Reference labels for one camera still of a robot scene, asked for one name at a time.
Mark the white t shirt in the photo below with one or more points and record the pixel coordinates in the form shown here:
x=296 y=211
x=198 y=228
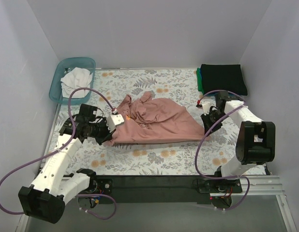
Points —
x=76 y=78

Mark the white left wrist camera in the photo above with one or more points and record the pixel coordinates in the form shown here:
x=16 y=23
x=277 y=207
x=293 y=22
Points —
x=113 y=120

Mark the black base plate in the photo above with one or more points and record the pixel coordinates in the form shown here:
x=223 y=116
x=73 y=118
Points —
x=158 y=189

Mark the blue folded t shirt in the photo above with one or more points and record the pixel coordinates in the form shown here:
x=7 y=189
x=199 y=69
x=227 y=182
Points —
x=210 y=94

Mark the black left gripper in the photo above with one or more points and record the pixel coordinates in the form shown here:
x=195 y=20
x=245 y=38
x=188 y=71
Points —
x=105 y=135

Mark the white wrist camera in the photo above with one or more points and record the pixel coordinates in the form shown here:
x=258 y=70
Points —
x=205 y=106
x=113 y=120

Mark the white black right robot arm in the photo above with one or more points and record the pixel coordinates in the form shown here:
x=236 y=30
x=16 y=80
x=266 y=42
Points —
x=255 y=144

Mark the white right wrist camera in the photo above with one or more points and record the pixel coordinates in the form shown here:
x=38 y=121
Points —
x=205 y=106

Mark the pink t shirt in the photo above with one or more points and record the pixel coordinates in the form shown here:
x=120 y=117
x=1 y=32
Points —
x=155 y=121

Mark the aluminium frame rail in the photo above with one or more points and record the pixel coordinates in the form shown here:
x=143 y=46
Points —
x=261 y=207

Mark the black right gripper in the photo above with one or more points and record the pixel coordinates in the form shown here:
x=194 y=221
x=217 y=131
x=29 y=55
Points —
x=211 y=120

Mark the black folded t shirt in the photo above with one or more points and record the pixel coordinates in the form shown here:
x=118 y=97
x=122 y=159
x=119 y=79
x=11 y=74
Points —
x=223 y=77

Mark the teal plastic basket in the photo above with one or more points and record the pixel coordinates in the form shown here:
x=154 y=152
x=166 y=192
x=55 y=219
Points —
x=63 y=68

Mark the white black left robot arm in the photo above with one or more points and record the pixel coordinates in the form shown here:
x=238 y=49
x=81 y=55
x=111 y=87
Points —
x=48 y=194

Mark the green folded t shirt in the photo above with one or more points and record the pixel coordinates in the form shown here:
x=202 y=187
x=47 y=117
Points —
x=199 y=80

